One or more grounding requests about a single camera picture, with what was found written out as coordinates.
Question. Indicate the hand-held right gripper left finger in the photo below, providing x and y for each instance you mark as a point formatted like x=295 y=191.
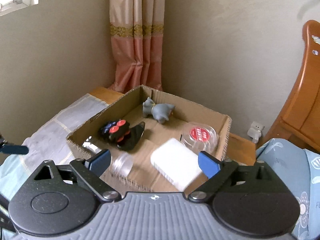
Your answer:
x=101 y=160

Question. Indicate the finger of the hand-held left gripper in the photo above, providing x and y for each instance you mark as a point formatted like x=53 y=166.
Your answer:
x=15 y=149

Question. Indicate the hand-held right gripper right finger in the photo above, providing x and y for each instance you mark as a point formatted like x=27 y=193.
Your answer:
x=208 y=164

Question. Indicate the clear plastic jar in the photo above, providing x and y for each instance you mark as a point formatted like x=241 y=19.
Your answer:
x=122 y=165

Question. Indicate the clear round container red label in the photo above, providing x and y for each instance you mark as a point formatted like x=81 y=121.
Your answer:
x=200 y=135

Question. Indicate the black red button fidget cube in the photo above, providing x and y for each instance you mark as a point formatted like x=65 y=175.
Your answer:
x=113 y=130

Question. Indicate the black curved plastic piece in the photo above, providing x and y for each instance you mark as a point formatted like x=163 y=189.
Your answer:
x=133 y=136

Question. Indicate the cardboard box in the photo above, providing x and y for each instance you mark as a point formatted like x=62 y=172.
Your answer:
x=160 y=135

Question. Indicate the grey dog toy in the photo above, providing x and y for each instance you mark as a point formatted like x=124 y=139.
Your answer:
x=158 y=111

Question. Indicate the checked printed cloth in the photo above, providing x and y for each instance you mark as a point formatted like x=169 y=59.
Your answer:
x=47 y=132

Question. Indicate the blue floral bed sheet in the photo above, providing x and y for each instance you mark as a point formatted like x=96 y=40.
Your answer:
x=295 y=180

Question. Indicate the wooden bed headboard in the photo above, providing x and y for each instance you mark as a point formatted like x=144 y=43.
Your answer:
x=300 y=105

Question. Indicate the pink beige curtain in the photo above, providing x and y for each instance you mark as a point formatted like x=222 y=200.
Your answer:
x=137 y=35

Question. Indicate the white headboard sticker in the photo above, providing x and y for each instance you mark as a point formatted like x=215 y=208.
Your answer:
x=316 y=39

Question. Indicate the white wall plug adapter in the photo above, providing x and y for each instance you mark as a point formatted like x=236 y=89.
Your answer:
x=256 y=131

